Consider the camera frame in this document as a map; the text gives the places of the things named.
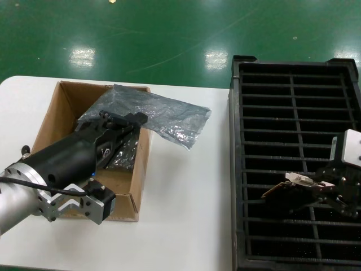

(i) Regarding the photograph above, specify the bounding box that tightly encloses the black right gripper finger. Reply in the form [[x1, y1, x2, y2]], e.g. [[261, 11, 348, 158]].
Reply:
[[314, 165, 341, 185], [309, 194, 361, 220]]

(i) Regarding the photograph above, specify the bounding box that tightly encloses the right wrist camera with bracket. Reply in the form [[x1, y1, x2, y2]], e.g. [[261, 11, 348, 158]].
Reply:
[[329, 129, 361, 168]]

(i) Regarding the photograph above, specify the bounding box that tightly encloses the black slotted plastic container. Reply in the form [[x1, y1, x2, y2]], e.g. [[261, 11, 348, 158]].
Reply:
[[228, 54, 361, 271]]

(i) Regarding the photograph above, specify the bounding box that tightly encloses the brown cardboard box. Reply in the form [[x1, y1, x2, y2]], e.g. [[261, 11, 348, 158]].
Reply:
[[30, 80, 155, 222]]

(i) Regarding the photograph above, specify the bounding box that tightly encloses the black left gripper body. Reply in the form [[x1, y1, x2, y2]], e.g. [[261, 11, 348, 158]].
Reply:
[[22, 130, 121, 189]]

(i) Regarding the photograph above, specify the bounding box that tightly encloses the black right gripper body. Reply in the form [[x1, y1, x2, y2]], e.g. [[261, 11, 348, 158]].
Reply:
[[334, 164, 361, 207]]

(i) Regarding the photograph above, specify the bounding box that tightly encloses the graphics card with silver bracket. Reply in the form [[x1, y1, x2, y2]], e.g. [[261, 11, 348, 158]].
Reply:
[[261, 171, 336, 215]]

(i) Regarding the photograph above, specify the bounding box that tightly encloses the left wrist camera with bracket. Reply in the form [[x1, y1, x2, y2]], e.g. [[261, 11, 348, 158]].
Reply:
[[42, 180, 117, 226]]

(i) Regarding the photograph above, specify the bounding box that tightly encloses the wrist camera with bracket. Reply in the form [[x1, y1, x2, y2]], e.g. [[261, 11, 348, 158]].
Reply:
[[42, 180, 117, 226], [329, 129, 361, 168]]

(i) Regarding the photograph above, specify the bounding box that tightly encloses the black camera cable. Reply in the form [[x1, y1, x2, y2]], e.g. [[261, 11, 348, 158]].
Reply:
[[0, 176, 95, 198]]

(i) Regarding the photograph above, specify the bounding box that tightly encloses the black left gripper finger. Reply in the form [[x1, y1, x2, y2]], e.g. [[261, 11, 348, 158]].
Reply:
[[97, 126, 141, 142], [98, 111, 149, 129]]

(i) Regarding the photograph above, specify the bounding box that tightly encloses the grey antistatic bubble bag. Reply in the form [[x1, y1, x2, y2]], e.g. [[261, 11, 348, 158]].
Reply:
[[77, 83, 212, 153]]

